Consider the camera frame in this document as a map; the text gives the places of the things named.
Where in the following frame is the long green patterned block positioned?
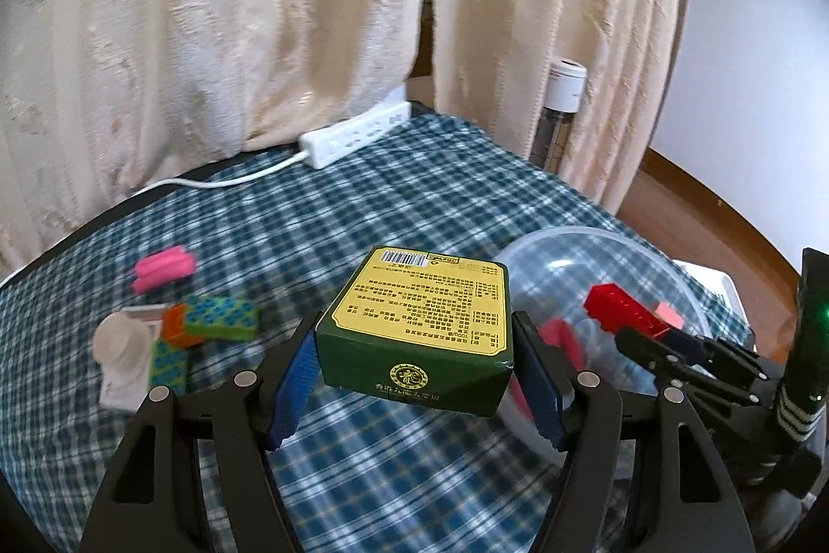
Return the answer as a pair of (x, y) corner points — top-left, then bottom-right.
(183, 295), (260, 342)

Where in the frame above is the blue plaid tablecloth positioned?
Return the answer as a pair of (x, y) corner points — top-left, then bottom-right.
(0, 112), (753, 553)

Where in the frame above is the orange toy block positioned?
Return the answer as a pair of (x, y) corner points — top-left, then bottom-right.
(160, 305), (205, 348)

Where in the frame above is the green box with yellow label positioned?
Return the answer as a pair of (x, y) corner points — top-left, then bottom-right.
(314, 245), (516, 418)

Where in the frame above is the red toy brick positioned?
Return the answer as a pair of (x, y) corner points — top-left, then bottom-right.
(583, 282), (675, 343)

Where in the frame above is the small pink block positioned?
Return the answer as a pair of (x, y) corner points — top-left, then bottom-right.
(654, 300), (686, 330)

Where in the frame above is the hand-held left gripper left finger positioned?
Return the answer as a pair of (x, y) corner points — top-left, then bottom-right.
(79, 312), (323, 553)

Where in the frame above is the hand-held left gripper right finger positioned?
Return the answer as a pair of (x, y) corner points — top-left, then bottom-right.
(511, 310), (759, 553)

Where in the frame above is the white power strip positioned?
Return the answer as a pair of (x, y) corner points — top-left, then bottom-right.
(299, 101), (412, 169)

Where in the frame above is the narrow cream patterned curtain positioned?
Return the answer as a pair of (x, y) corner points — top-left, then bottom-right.
(431, 0), (688, 214)

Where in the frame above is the white power cable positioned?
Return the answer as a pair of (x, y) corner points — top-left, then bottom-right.
(133, 151), (312, 199)

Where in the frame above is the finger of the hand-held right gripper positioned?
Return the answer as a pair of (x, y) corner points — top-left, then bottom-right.
(614, 328), (762, 408)
(666, 329), (769, 384)

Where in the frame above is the pink foam hair curler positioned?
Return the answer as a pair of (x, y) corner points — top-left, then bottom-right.
(133, 245), (195, 295)

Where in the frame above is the white capped cylinder bottle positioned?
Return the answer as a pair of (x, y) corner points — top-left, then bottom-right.
(527, 59), (589, 179)

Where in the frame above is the short green patterned block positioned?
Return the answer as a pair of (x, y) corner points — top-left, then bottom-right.
(148, 341), (190, 396)

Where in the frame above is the wide cream patterned curtain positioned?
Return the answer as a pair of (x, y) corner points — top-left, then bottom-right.
(0, 0), (435, 277)

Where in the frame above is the clear plastic bowl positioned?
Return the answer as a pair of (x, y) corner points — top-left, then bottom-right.
(495, 225), (710, 466)

